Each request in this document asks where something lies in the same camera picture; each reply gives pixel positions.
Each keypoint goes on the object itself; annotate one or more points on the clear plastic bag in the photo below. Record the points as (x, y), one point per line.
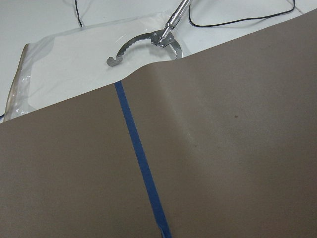
(71, 63)

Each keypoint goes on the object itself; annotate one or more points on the white clothes hanger hook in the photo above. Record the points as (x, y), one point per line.
(157, 42)

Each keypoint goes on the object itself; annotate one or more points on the blue tape line crosswise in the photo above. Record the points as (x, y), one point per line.
(148, 180)

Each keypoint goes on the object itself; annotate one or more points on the brown paper table cover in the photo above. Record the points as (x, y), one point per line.
(230, 135)

